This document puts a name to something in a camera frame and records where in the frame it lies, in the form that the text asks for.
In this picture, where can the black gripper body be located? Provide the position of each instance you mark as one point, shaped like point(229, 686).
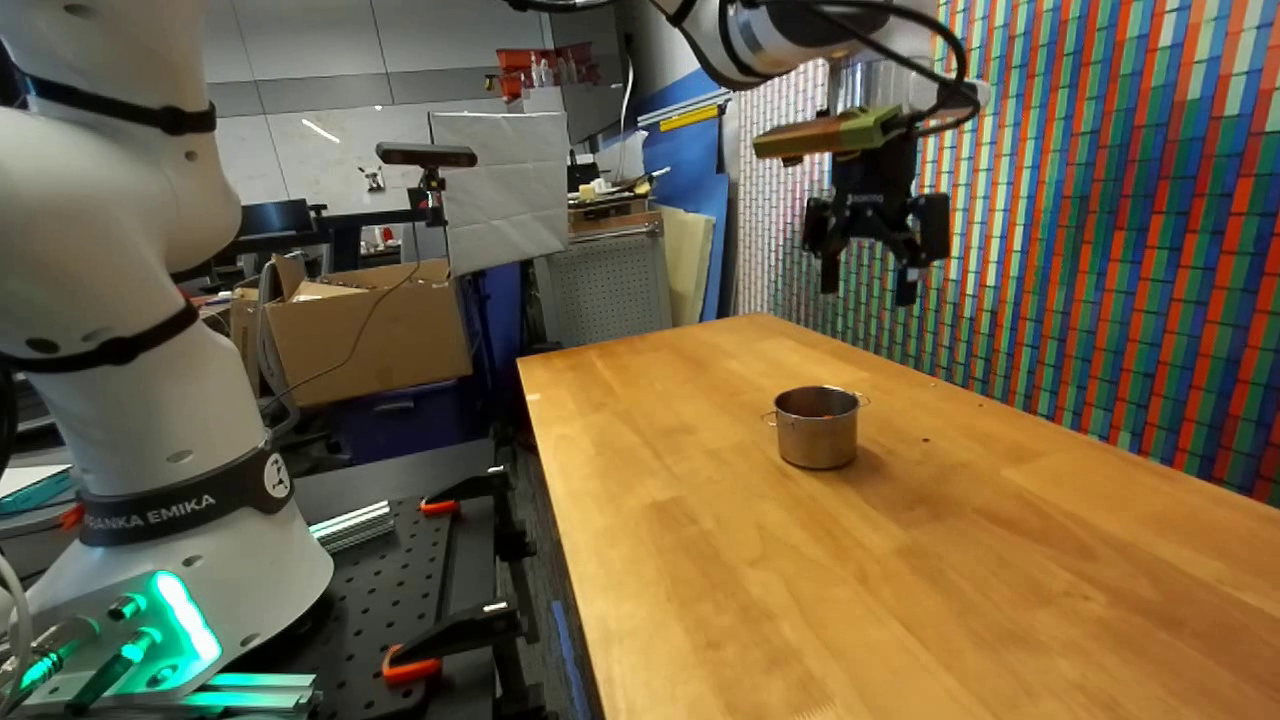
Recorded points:
point(878, 200)

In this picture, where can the silver metal pot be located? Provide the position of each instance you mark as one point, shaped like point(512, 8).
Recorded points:
point(816, 431)

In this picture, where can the beige foam board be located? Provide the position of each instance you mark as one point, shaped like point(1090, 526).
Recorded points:
point(684, 262)

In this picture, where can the blue board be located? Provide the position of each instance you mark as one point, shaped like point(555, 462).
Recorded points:
point(693, 146)

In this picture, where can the wooden workbench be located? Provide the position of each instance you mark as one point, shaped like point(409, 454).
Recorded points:
point(905, 563)

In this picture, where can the translucent grey panel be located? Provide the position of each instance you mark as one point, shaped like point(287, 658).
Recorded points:
point(504, 185)

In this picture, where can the brown cardboard box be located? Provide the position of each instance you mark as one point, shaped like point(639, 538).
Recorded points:
point(364, 334)

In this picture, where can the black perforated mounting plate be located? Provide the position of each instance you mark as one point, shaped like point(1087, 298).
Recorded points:
point(401, 594)

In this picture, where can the silver aluminium extrusion bar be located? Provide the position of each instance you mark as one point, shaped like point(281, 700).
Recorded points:
point(353, 526)

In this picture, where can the black camera on tripod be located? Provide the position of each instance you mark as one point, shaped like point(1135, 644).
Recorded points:
point(425, 158)

